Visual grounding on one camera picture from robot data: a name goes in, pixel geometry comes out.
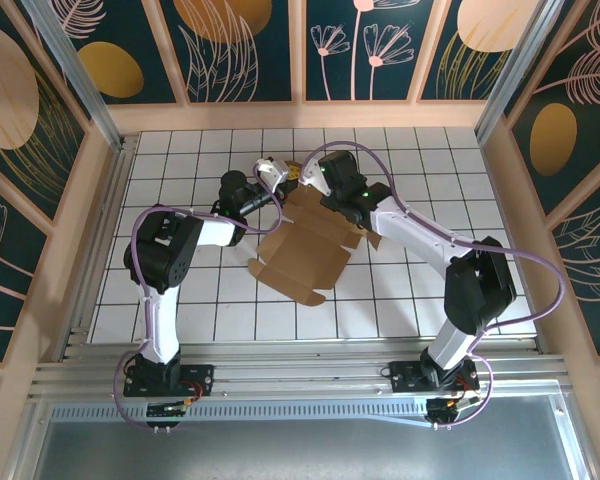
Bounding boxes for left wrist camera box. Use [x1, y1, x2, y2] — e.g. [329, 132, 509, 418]
[254, 157, 291, 190]

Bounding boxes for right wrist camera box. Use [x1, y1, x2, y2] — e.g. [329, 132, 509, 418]
[298, 158, 334, 199]

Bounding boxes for flower outline wall art panel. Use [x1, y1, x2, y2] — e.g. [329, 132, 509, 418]
[0, 149, 57, 369]

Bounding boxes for perforated metal cable tray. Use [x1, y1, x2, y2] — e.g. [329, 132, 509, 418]
[49, 402, 431, 429]

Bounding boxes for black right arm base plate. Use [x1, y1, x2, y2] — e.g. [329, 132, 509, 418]
[389, 359, 481, 396]

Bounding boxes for aluminium side rail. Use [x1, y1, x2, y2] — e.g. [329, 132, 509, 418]
[54, 134, 140, 364]

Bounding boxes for aluminium rail frame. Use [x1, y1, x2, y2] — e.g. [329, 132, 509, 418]
[29, 339, 574, 401]

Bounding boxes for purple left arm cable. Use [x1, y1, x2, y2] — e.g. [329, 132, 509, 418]
[110, 162, 287, 435]

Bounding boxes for small black circuit board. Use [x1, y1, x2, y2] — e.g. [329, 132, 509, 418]
[426, 394, 484, 427]
[146, 399, 190, 420]

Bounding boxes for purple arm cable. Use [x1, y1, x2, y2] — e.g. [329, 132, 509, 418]
[303, 141, 567, 431]
[110, 162, 287, 435]

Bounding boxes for brown cardboard box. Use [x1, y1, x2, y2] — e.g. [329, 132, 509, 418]
[247, 182, 384, 307]

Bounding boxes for leaf outline wall art panel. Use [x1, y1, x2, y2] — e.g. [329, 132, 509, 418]
[544, 164, 600, 361]

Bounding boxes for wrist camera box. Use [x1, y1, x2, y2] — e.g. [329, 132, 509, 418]
[254, 157, 291, 190]
[298, 158, 334, 199]

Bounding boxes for aluminium corner post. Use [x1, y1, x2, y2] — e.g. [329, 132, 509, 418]
[22, 0, 139, 151]
[474, 0, 564, 146]

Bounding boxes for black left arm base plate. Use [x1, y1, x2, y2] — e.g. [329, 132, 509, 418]
[123, 363, 216, 399]

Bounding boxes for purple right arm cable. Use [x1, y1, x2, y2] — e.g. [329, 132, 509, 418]
[303, 141, 567, 431]

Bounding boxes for gold disc leaves wall panel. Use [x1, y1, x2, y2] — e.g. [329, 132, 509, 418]
[144, 0, 301, 107]

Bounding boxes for gold oval feather wall panel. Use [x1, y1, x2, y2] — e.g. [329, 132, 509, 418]
[502, 0, 600, 224]

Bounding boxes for peach disc wall art panel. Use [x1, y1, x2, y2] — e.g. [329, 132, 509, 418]
[417, 0, 551, 105]
[0, 0, 92, 236]

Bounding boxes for grey metal sheet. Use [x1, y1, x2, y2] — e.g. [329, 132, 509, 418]
[7, 389, 594, 480]

